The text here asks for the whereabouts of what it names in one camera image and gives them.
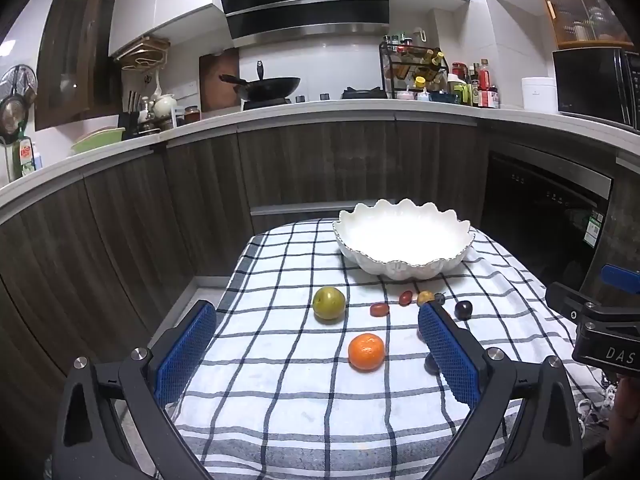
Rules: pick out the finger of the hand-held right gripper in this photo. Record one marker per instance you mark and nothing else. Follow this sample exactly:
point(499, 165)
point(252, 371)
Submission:
point(620, 278)
point(567, 300)

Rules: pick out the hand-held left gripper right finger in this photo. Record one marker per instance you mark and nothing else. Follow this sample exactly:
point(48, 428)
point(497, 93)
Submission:
point(450, 355)

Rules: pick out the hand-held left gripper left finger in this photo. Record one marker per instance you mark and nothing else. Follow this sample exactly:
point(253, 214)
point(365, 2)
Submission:
point(182, 355)

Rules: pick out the dark purple grape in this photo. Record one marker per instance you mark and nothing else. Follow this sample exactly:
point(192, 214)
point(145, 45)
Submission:
point(463, 310)
point(430, 366)

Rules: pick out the blueberry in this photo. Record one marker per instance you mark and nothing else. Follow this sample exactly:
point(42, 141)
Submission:
point(439, 298)

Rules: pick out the small yellow longan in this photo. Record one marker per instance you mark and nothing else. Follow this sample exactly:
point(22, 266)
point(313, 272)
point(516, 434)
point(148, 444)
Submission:
point(425, 297)

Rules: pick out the red grape tomato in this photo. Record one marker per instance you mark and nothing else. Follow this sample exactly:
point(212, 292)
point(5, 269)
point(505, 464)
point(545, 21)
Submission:
point(379, 309)
point(405, 298)

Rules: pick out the orange tangerine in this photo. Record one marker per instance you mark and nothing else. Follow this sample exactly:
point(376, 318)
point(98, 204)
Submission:
point(366, 352)

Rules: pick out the white scalloped ceramic bowl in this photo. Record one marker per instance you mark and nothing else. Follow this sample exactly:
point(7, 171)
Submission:
point(400, 240)

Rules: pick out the green apple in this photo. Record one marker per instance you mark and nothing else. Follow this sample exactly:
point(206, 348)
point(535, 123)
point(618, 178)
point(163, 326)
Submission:
point(329, 303)

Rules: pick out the person's right hand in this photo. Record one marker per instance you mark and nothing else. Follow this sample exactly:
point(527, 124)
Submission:
point(627, 410)

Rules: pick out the black built-in dishwasher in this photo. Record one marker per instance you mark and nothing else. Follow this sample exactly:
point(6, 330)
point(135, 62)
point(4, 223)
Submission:
point(540, 210)

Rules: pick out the white blue checkered cloth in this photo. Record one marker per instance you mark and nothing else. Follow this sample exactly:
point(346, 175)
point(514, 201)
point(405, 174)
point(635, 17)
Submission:
point(300, 400)

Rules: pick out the black microwave oven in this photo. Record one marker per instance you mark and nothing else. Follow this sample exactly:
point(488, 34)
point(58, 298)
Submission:
point(590, 85)

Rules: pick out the white round canister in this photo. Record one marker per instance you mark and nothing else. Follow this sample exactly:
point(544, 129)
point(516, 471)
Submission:
point(539, 95)

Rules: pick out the green plastic basin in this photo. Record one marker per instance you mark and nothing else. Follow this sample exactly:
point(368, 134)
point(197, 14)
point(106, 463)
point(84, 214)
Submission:
point(100, 141)

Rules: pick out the black knife block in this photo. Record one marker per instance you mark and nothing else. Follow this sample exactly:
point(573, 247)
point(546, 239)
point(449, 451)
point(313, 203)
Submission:
point(131, 122)

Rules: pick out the glass jar with dark lid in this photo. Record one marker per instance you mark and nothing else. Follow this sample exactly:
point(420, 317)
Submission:
point(192, 115)

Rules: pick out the white teapot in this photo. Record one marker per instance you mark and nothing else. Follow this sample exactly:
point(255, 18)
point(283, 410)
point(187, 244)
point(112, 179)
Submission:
point(164, 106)

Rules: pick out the green dish soap bottle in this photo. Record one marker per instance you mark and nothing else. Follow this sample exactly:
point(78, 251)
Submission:
point(26, 157)

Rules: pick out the red lid jar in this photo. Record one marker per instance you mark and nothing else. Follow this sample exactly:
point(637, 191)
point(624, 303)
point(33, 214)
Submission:
point(459, 70)

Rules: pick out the yellow lid jar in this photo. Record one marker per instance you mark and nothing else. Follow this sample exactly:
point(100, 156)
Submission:
point(420, 83)

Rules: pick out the orange glass door cabinet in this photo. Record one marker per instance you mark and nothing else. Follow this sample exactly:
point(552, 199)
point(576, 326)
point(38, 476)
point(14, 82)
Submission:
point(585, 10)

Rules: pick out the brown wooden cutting board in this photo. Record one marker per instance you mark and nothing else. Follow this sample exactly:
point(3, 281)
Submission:
point(215, 85)

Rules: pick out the black gas stove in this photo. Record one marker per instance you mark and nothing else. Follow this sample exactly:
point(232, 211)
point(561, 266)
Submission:
point(360, 94)

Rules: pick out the black wok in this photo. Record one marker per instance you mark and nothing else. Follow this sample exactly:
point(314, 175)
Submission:
point(270, 87)

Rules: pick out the round metal strainer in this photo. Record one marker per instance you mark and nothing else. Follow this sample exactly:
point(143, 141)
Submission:
point(17, 95)

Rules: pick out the dark wooden framed window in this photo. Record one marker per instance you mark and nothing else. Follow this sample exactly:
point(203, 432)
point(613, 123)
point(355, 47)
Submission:
point(75, 50)

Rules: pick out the wooden wall rack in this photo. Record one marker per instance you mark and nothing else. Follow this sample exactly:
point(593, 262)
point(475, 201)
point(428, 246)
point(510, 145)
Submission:
point(145, 52)

